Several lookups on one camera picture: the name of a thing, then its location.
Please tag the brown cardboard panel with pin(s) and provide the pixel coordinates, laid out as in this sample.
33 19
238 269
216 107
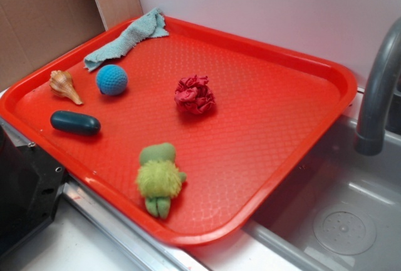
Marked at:
35 32

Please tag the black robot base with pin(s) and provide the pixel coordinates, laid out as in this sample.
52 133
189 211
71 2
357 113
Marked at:
31 185

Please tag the grey plastic sink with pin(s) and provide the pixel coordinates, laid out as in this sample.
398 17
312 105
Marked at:
337 209

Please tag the blue dimpled ball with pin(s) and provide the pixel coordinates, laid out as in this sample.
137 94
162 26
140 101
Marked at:
111 80

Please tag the crumpled red cloth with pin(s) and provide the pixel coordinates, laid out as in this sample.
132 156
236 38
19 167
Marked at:
193 95

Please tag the red plastic tray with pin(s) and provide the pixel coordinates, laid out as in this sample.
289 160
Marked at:
272 106

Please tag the light blue towel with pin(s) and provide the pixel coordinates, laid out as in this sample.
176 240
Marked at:
150 25

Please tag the grey toy faucet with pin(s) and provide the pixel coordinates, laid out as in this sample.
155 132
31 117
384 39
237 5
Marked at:
380 108

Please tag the green plush toy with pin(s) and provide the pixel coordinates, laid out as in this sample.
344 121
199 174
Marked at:
159 180

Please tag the tan conch shell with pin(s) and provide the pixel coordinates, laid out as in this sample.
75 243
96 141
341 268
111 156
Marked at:
61 84

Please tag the dark teal capsule object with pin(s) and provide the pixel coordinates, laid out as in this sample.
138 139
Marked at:
75 123

